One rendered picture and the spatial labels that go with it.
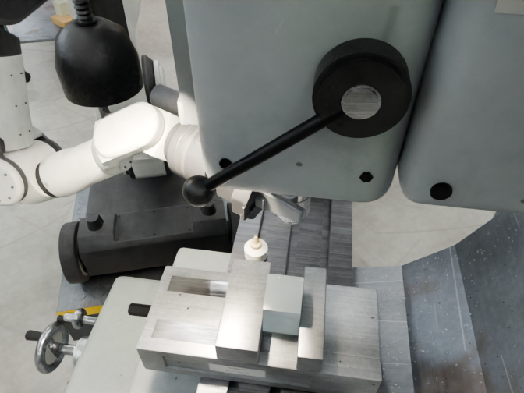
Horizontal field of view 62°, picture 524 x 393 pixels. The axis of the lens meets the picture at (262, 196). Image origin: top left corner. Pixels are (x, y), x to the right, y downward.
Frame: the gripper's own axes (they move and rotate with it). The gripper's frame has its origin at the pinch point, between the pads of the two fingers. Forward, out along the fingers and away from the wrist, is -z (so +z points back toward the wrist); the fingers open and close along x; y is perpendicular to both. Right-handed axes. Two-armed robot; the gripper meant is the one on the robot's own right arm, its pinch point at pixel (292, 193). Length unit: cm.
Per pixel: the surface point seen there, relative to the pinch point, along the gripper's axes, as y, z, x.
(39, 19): 95, 292, 141
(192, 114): -12.3, 9.5, -6.6
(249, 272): 16.3, 4.5, -3.8
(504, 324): 19.1, -30.9, 10.9
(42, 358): 54, 45, -26
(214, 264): 35.5, 19.7, 4.8
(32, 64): 126, 298, 127
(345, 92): -23.1, -8.8, -10.3
